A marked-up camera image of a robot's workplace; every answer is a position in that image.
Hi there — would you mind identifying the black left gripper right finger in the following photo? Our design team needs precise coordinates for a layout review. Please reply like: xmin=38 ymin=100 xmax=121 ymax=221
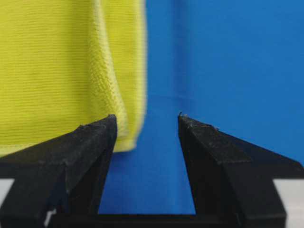
xmin=178 ymin=114 xmax=304 ymax=228

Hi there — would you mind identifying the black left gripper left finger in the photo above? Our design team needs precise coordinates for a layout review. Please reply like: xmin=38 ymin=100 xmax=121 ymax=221
xmin=0 ymin=114 xmax=117 ymax=228

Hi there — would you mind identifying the yellow-green towel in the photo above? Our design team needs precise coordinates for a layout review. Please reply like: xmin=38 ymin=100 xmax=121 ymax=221
xmin=0 ymin=0 xmax=147 ymax=156

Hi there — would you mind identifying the blue table cloth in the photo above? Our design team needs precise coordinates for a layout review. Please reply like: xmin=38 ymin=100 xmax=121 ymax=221
xmin=99 ymin=0 xmax=304 ymax=214

